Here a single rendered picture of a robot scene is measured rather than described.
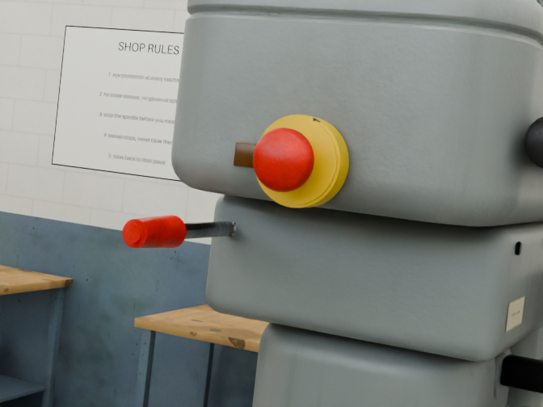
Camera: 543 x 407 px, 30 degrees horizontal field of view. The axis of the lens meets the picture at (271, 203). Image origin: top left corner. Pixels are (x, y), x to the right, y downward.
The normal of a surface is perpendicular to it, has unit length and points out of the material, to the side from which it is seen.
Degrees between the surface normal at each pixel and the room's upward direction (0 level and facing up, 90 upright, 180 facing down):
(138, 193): 90
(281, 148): 85
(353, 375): 90
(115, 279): 90
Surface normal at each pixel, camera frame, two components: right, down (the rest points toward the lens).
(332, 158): -0.41, 0.00
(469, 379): 0.61, -0.02
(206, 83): -0.66, -0.04
